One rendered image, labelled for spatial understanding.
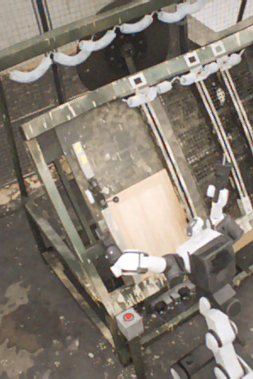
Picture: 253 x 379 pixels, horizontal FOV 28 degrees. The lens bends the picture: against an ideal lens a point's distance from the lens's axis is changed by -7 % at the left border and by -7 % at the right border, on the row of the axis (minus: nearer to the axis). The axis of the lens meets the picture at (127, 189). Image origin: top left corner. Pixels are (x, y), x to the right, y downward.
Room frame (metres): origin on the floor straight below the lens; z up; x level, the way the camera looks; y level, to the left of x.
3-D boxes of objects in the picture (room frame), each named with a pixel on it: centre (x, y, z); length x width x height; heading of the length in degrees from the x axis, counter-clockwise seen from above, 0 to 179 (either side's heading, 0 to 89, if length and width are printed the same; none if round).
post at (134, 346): (1.67, 0.11, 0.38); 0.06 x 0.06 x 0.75; 27
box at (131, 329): (1.67, 0.11, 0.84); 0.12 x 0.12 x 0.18; 27
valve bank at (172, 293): (1.94, -0.25, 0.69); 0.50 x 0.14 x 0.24; 117
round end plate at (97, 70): (3.23, -0.15, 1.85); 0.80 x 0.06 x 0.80; 117
